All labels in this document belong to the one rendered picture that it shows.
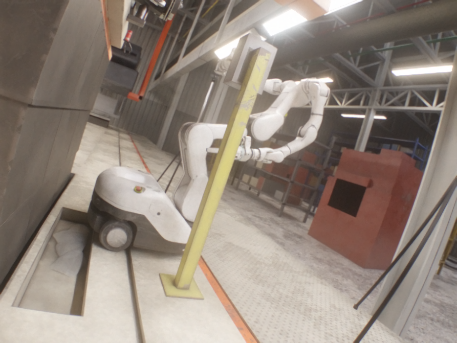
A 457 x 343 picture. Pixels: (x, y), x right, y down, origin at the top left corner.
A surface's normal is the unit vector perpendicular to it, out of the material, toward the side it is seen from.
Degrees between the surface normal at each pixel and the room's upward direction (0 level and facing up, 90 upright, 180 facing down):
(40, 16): 90
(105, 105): 90
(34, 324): 0
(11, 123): 90
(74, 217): 90
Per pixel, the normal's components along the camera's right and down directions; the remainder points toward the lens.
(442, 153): -0.85, -0.29
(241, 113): 0.40, 0.17
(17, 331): 0.33, -0.94
